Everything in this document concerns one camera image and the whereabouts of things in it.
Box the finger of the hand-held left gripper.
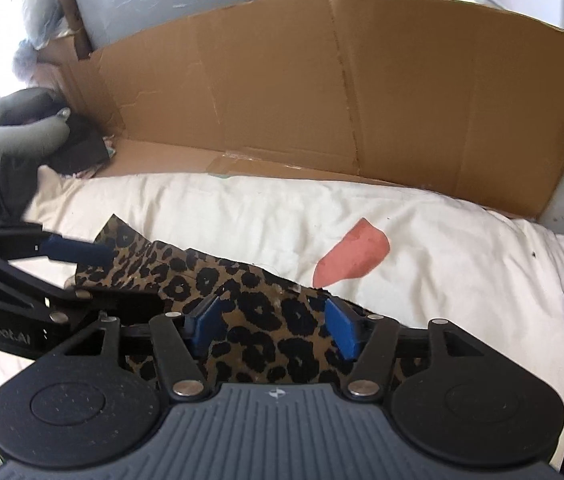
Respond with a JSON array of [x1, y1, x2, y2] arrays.
[[0, 225, 115, 264], [0, 260, 163, 319]]

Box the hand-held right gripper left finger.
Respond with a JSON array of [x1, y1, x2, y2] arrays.
[[64, 294, 223, 402]]

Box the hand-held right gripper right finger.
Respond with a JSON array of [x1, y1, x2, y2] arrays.
[[324, 297, 470, 402]]

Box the leopard print shorts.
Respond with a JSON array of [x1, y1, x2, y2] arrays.
[[64, 214, 430, 391]]

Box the black cloth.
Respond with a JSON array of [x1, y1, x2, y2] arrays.
[[0, 110, 112, 221]]

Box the cream printed blanket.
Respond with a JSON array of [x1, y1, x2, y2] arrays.
[[0, 165, 564, 466]]

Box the grey neck pillow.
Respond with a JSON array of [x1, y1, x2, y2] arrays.
[[0, 87, 71, 168]]

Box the brown cardboard box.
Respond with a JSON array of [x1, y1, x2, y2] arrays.
[[36, 0, 564, 221]]

